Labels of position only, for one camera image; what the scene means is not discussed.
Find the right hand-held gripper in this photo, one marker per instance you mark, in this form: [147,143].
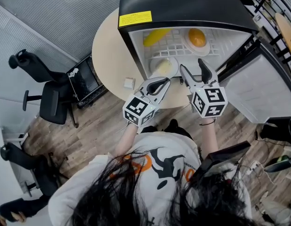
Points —
[209,101]

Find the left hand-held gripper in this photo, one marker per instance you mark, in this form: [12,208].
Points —
[138,109]

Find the orange-brown egg-shaped object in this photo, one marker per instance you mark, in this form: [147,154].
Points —
[197,37]

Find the black mini fridge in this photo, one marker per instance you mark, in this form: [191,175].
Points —
[183,3]

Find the person's right forearm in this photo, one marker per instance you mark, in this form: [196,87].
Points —
[209,140]

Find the person's left forearm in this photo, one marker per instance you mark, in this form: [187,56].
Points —
[126,140]

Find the pale food portion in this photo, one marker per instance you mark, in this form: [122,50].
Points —
[163,66]

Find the white empty plate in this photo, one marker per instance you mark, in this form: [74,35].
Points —
[202,51]

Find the white plate with food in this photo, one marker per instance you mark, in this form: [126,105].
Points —
[173,67]

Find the small white box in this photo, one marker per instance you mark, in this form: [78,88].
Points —
[129,83]

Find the person's left leg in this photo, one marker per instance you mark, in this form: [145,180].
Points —
[148,129]

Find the person's leg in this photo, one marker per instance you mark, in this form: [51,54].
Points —
[148,129]
[177,128]

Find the person's right leg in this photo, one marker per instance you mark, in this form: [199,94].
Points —
[177,128]

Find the black wrist band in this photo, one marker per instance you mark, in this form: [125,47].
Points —
[207,123]

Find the yellow banana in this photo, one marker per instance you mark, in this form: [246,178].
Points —
[154,37]

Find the round beige table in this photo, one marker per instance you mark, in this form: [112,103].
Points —
[107,55]

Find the person's white printed shirt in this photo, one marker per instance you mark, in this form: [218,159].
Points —
[159,145]

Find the black flat device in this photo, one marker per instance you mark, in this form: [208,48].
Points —
[226,154]

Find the wooden side table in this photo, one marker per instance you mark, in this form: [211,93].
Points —
[287,32]

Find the white power strip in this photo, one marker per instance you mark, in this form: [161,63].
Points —
[251,166]

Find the black office chair with armrests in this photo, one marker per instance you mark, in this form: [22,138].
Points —
[52,105]

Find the black swivel chair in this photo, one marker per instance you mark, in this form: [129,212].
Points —
[23,158]

